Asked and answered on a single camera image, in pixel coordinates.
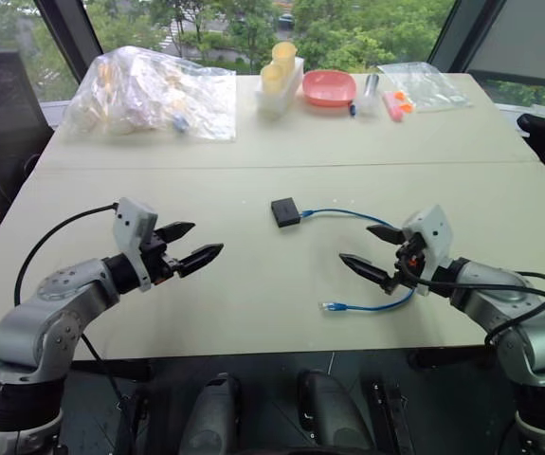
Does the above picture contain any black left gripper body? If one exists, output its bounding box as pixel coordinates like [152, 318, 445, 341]
[138, 229, 183, 286]

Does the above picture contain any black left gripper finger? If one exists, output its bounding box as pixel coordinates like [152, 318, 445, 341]
[154, 220, 197, 245]
[176, 243, 226, 279]

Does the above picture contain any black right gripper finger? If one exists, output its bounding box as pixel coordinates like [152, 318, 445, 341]
[338, 252, 391, 285]
[366, 224, 406, 246]

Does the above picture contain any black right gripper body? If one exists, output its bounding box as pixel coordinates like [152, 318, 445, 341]
[380, 235, 429, 295]

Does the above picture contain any small black adapter box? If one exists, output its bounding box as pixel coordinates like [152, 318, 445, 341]
[270, 198, 302, 230]

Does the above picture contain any pink plastic case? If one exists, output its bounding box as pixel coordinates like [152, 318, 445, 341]
[381, 91, 404, 123]

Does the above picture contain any orange plastic piece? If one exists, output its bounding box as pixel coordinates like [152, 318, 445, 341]
[392, 90, 418, 116]

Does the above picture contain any clear plastic bag of items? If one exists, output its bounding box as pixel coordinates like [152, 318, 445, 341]
[60, 45, 238, 143]

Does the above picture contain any dark rounded grey shape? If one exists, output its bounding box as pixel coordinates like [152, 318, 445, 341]
[178, 372, 244, 455]
[296, 368, 373, 452]

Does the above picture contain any clear zip bag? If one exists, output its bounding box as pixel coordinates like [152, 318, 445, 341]
[376, 61, 473, 115]

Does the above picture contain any pink plastic bowl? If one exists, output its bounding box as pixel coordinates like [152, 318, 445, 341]
[301, 69, 359, 109]

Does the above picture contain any short yellow plastic cup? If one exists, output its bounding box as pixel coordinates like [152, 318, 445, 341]
[259, 63, 285, 97]

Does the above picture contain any black chair armrest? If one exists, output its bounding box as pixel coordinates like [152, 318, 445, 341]
[517, 112, 545, 173]

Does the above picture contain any tall yellow plastic cup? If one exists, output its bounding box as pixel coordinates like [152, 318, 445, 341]
[271, 41, 298, 73]

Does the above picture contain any black window pillar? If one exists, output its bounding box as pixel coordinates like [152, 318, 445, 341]
[32, 0, 104, 91]

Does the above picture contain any grey window blind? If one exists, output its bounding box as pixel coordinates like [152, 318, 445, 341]
[465, 0, 545, 91]

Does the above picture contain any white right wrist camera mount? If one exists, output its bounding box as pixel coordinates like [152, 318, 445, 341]
[401, 204, 456, 298]

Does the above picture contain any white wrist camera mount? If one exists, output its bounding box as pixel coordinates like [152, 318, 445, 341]
[112, 197, 160, 293]
[401, 204, 456, 298]

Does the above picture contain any blue Ethernet cable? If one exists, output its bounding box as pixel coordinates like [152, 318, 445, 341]
[300, 208, 418, 315]

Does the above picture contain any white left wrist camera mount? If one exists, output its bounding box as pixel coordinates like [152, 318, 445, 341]
[112, 197, 160, 293]

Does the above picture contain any black metal table bracket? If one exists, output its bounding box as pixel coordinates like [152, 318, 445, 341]
[370, 377, 416, 455]

